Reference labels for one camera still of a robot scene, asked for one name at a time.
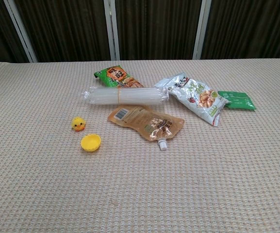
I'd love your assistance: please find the yellow chick toy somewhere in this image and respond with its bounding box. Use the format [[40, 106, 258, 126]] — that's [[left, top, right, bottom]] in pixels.
[[71, 116, 86, 132]]

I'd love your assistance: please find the beige woven tablecloth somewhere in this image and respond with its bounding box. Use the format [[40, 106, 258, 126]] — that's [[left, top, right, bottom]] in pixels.
[[0, 58, 280, 233]]

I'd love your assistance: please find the white screen frame post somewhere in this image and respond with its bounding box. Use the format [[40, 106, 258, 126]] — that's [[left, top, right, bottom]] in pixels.
[[3, 0, 38, 63], [103, 0, 120, 61], [192, 0, 213, 60]]

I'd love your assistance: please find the small green packet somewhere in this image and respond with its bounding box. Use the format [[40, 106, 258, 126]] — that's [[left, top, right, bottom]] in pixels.
[[217, 90, 256, 112]]

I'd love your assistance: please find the yellow plastic toy bowl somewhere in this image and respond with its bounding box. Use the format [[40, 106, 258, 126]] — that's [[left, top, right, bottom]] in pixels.
[[80, 134, 102, 153]]

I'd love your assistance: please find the brown transparent snack pouch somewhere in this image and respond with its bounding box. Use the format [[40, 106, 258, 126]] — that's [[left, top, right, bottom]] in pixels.
[[107, 105, 185, 151]]

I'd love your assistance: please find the clear pack of white straws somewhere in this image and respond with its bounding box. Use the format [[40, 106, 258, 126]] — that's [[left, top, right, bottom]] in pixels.
[[82, 86, 170, 106]]

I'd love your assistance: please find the white nut snack bag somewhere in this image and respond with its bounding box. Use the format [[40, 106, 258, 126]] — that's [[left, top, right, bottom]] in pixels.
[[154, 71, 229, 127]]

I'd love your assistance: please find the green orange snack packet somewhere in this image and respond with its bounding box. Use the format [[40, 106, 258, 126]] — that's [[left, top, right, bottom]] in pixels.
[[93, 66, 144, 89]]

